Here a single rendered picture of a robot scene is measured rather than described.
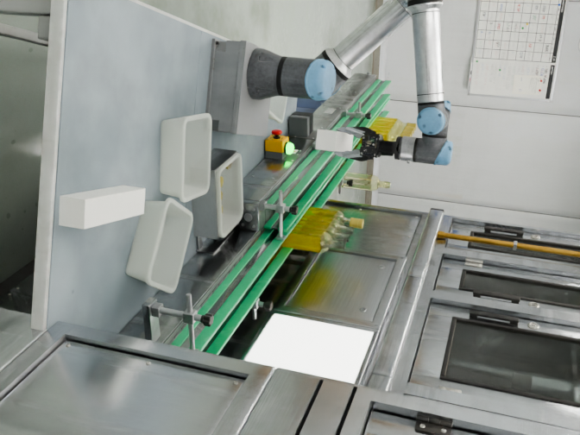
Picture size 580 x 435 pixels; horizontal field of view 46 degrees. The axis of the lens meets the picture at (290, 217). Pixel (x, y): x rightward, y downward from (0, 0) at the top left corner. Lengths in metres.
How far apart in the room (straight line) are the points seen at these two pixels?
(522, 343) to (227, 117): 1.10
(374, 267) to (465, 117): 5.88
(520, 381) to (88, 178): 1.26
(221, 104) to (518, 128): 6.37
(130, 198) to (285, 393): 0.59
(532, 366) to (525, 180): 6.36
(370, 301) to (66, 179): 1.09
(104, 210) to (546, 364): 1.30
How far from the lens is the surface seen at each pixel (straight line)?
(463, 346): 2.12
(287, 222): 2.24
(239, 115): 2.00
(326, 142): 2.07
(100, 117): 1.56
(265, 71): 2.02
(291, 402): 1.25
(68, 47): 1.46
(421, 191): 8.51
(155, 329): 1.69
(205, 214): 2.00
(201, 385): 1.31
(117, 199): 1.53
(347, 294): 2.22
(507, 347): 2.15
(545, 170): 8.32
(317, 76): 1.98
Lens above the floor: 1.60
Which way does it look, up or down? 17 degrees down
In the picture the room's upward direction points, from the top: 98 degrees clockwise
